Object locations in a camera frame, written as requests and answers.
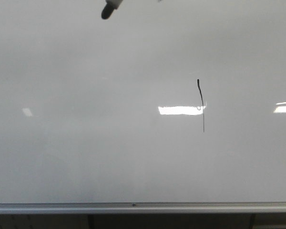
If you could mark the black whiteboard marker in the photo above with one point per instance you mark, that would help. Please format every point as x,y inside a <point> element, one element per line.
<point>109,8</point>

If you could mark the white whiteboard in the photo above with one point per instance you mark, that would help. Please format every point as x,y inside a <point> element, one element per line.
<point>165,101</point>

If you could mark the aluminium whiteboard tray rail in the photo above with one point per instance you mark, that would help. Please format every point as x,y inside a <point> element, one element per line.
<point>143,208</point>

